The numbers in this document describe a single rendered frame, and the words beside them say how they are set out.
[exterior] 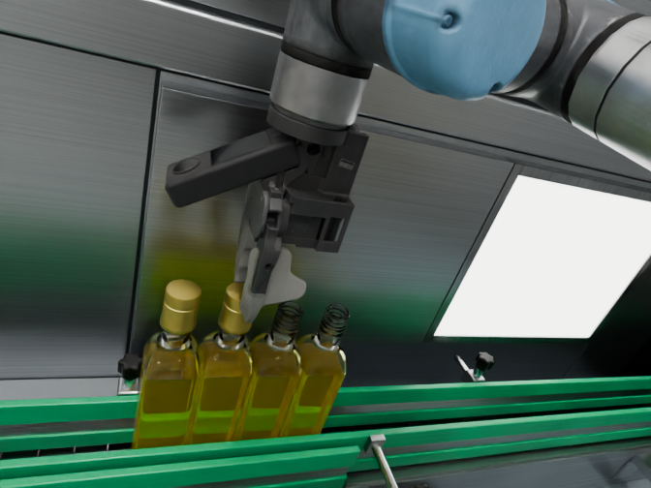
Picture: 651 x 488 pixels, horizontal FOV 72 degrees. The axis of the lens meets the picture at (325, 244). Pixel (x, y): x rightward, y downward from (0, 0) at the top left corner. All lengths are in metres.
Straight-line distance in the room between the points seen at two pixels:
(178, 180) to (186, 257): 0.21
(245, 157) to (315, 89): 0.08
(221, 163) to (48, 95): 0.22
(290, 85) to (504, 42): 0.16
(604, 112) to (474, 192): 0.36
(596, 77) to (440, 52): 0.12
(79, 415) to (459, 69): 0.55
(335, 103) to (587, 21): 0.17
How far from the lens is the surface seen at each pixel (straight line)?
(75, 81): 0.54
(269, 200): 0.38
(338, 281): 0.66
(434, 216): 0.66
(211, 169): 0.38
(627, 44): 0.34
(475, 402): 0.87
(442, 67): 0.25
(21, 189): 0.59
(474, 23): 0.25
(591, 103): 0.34
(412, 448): 0.73
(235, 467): 0.58
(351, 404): 0.72
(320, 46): 0.35
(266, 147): 0.38
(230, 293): 0.47
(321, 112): 0.36
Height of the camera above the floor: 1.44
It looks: 27 degrees down
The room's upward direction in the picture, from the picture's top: 19 degrees clockwise
